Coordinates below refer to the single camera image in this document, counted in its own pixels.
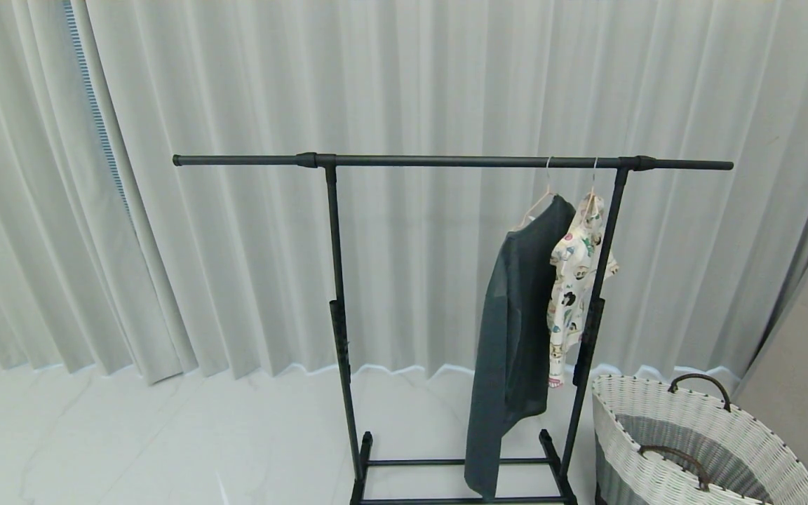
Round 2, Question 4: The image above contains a dark grey t-shirt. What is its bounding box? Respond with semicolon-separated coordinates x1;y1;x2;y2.
464;194;578;501

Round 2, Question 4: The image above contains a pink clothes hanger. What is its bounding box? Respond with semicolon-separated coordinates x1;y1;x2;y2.
516;157;559;229
581;157;601;220

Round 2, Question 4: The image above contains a cream printed garment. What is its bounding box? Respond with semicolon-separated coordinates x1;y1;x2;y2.
546;193;620;389

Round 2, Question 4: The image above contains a black clothes rack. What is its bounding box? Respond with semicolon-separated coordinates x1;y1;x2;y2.
173;152;734;505

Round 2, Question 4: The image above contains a white laundry basket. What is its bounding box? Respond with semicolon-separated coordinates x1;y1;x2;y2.
592;373;808;505

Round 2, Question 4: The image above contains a white curtain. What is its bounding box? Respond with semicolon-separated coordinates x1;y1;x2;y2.
0;0;808;385

